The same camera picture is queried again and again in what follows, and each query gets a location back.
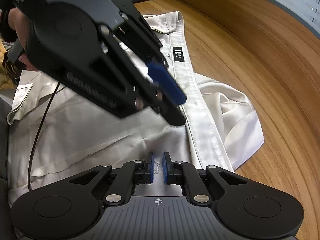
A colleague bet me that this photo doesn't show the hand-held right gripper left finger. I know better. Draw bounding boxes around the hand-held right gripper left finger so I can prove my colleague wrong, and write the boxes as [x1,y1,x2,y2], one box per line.
[69,151,154,205]

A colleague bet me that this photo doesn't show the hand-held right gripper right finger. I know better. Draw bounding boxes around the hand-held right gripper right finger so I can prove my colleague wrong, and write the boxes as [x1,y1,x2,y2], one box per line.
[162,152,247,204]

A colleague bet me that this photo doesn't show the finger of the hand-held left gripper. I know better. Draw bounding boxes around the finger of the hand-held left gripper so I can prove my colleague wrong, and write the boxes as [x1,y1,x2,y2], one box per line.
[99,11,187,105]
[57,52,187,127]

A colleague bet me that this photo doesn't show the cream short-sleeved shirt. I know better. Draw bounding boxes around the cream short-sleeved shirt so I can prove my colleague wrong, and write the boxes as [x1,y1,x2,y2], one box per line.
[7,11,265,207]

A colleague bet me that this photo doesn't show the person's left hand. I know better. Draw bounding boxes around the person's left hand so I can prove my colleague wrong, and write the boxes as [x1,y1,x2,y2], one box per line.
[10,6,34,71]

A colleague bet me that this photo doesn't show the yellow brown patterned bag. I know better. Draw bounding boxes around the yellow brown patterned bag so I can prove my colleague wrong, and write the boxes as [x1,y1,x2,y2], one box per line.
[0,41,19,90]

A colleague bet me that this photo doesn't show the person's grey clothing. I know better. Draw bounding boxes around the person's grey clothing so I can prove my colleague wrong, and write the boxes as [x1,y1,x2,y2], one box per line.
[0,90,18,240]

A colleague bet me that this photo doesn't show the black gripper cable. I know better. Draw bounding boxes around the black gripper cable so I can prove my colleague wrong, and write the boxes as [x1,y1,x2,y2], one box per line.
[28,81,61,193]

